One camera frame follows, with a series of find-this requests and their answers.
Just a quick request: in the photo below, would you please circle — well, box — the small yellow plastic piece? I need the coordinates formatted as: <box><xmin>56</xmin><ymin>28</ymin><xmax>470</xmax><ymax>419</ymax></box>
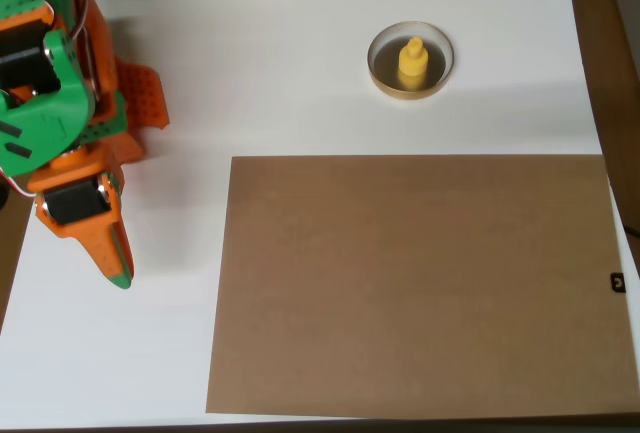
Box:
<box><xmin>397</xmin><ymin>36</ymin><xmax>430</xmax><ymax>90</ymax></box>

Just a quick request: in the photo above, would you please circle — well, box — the orange and green robot base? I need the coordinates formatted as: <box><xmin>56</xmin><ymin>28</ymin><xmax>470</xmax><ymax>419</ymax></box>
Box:
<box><xmin>79</xmin><ymin>60</ymin><xmax>171</xmax><ymax>167</ymax></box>

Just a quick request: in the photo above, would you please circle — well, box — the round gold-rimmed dish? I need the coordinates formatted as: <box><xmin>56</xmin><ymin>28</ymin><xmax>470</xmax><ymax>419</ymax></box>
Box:
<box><xmin>367</xmin><ymin>20</ymin><xmax>456</xmax><ymax>102</ymax></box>

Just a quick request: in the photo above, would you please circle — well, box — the brown cardboard mat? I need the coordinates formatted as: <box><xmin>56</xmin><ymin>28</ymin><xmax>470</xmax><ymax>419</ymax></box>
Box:
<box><xmin>205</xmin><ymin>153</ymin><xmax>640</xmax><ymax>417</ymax></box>

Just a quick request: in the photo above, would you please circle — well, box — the red white gripper servo cable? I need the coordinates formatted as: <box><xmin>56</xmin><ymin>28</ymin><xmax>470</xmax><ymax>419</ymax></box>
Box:
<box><xmin>0</xmin><ymin>172</ymin><xmax>39</xmax><ymax>202</ymax></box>

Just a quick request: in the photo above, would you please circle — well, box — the red white black arm cable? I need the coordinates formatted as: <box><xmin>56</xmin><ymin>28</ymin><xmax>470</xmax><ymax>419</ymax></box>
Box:
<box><xmin>29</xmin><ymin>0</ymin><xmax>97</xmax><ymax>49</ymax></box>

